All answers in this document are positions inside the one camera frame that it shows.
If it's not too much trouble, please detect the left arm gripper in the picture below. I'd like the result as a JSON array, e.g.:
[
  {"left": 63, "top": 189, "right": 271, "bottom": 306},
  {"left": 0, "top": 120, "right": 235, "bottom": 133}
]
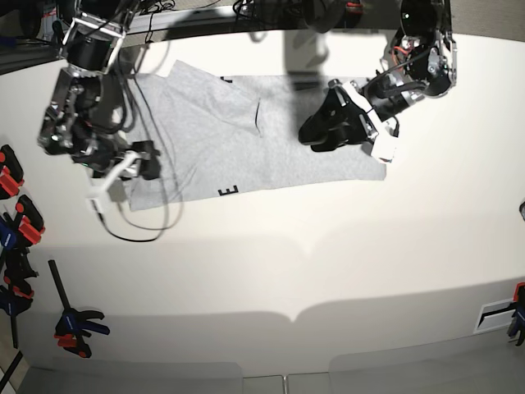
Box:
[{"left": 299, "top": 76, "right": 425, "bottom": 153}]

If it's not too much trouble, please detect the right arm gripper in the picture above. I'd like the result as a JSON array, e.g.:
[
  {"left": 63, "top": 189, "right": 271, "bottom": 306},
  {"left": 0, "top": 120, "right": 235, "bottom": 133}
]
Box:
[{"left": 71, "top": 135, "right": 161, "bottom": 201}]

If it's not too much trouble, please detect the grey T-shirt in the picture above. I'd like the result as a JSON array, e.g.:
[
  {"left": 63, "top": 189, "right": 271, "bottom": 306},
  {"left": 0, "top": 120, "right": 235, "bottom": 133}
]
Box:
[{"left": 125, "top": 59, "right": 389, "bottom": 213}]

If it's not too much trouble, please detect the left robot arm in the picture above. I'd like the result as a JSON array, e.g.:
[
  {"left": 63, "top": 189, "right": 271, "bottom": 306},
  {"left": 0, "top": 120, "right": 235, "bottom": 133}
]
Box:
[{"left": 299, "top": 1, "right": 457, "bottom": 163}]

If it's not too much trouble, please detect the orange black clamp lower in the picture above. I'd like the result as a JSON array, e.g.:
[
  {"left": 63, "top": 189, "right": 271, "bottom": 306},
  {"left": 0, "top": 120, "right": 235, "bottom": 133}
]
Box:
[{"left": 15, "top": 195, "right": 45, "bottom": 247}]

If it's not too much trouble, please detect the orange black clamp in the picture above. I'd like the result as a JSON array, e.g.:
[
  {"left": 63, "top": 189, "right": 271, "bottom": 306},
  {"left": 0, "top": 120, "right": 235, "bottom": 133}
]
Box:
[
  {"left": 15, "top": 195, "right": 45, "bottom": 247},
  {"left": 1, "top": 144, "right": 25, "bottom": 200}
]

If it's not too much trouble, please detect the orange black clamp upper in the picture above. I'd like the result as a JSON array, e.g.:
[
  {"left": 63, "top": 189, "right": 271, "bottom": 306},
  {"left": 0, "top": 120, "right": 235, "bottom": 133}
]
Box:
[{"left": 1, "top": 144, "right": 25, "bottom": 200}]

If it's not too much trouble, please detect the blue black clamp left edge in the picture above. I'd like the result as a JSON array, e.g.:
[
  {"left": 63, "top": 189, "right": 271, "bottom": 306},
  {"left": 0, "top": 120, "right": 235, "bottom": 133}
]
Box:
[{"left": 1, "top": 213, "right": 38, "bottom": 349}]

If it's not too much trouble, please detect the blue orange bar clamp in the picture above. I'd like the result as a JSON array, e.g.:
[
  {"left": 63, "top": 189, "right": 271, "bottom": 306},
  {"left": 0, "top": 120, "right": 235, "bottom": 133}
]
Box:
[{"left": 48, "top": 259, "right": 111, "bottom": 359}]

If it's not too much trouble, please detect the blue clamp right edge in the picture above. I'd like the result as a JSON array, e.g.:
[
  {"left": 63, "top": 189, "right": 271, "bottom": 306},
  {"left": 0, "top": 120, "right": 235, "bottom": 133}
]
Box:
[{"left": 507, "top": 282, "right": 525, "bottom": 346}]

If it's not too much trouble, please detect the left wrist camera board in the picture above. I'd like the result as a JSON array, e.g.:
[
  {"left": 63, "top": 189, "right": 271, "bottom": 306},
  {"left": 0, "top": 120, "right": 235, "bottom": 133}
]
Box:
[{"left": 370, "top": 134, "right": 399, "bottom": 163}]

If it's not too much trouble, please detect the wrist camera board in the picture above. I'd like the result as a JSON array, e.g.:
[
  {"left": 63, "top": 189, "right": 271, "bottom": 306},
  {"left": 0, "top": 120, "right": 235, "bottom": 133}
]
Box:
[
  {"left": 86, "top": 192, "right": 112, "bottom": 215},
  {"left": 370, "top": 134, "right": 399, "bottom": 163}
]

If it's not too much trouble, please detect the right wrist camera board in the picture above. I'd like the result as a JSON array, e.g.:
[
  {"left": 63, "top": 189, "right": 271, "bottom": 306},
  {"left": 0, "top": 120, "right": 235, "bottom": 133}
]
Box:
[{"left": 86, "top": 192, "right": 112, "bottom": 215}]

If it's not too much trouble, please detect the black camera cable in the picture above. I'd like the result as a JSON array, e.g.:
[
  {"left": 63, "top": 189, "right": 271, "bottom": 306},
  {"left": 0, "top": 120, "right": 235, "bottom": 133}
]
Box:
[{"left": 98, "top": 53, "right": 185, "bottom": 243}]

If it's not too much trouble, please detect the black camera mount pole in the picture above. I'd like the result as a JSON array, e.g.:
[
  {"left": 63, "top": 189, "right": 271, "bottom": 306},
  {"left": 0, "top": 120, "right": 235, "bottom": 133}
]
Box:
[{"left": 302, "top": 0, "right": 346, "bottom": 34}]

